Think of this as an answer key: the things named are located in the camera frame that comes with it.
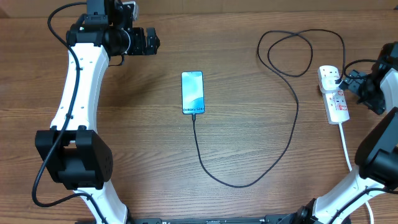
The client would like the blue screen smartphone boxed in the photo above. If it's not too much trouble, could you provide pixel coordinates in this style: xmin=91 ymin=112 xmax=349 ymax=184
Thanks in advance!
xmin=181 ymin=71 xmax=205 ymax=114

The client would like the white power strip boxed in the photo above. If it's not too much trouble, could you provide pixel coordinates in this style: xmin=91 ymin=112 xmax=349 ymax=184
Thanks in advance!
xmin=317 ymin=65 xmax=349 ymax=124

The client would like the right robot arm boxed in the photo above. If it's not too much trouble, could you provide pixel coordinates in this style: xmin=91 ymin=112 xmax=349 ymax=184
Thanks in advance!
xmin=280 ymin=42 xmax=397 ymax=223

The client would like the black USB charging cable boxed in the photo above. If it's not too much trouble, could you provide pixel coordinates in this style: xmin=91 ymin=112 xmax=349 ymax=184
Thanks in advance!
xmin=191 ymin=29 xmax=346 ymax=189

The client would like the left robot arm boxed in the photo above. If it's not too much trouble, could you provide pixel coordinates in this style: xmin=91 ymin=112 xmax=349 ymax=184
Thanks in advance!
xmin=35 ymin=0 xmax=160 ymax=223

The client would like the white USB charger adapter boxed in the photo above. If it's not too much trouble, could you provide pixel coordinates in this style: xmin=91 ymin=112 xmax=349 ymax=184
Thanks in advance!
xmin=319 ymin=77 xmax=341 ymax=94

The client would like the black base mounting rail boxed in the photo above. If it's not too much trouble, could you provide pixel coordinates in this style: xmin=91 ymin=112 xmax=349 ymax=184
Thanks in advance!
xmin=128 ymin=214 xmax=286 ymax=224

